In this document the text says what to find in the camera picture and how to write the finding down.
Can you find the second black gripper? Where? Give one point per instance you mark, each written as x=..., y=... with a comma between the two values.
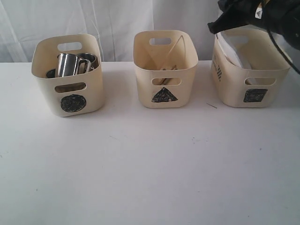
x=235, y=13

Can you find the white square plate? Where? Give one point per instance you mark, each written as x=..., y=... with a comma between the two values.
x=229, y=45

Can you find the wooden chopstick diagonal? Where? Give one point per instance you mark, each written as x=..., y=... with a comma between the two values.
x=172, y=48

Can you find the wooden chopstick horizontal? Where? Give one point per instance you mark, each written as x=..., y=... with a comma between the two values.
x=166, y=67

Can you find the steel table knife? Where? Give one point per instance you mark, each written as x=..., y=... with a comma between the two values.
x=165, y=81

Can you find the stainless steel bowl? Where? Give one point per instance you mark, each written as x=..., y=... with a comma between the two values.
x=51, y=73

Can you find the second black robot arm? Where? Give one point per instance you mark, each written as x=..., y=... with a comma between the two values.
x=279, y=16

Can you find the cream bin with square mark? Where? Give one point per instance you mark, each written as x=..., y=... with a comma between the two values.
x=258, y=87

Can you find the cream bin with triangle mark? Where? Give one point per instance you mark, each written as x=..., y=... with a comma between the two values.
x=149, y=53

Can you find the cream bin with circle mark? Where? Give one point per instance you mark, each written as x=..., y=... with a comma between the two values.
x=71, y=95

